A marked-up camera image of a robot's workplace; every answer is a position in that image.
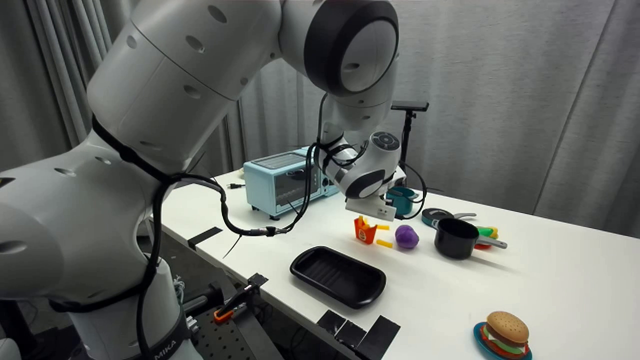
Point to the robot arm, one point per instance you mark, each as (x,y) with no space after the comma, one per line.
(175,75)

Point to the toy oven door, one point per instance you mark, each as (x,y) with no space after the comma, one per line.
(296,190)

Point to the light blue toy oven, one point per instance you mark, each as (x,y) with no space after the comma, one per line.
(260,187)

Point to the red toy fry container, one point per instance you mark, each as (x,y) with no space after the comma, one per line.
(365,234)

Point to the teal toy pot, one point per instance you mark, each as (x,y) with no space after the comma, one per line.
(404,201)

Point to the purple toy eggplant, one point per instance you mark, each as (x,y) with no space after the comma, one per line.
(406,237)

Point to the red toy food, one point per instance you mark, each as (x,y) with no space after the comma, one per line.
(482,246)

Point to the green and yellow toy vegetable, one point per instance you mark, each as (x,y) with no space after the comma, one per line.
(487,231)

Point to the blue toy plate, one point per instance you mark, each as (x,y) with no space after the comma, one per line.
(479,337)

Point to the toy burger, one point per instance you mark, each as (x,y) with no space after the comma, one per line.
(507,332)

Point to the black plastic tray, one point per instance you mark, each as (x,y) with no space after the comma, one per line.
(337,277)

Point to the black tape strip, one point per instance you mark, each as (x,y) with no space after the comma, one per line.
(204,236)
(350,334)
(331,321)
(378,340)

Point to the black and orange clamp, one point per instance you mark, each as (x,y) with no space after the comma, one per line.
(235,302)

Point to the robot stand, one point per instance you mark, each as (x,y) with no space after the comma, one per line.
(220,340)

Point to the grey curtain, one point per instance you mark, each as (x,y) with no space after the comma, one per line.
(525,100)

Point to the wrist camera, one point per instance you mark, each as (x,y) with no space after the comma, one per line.
(369,208)

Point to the camera on mount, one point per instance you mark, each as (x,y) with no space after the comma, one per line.
(410,106)

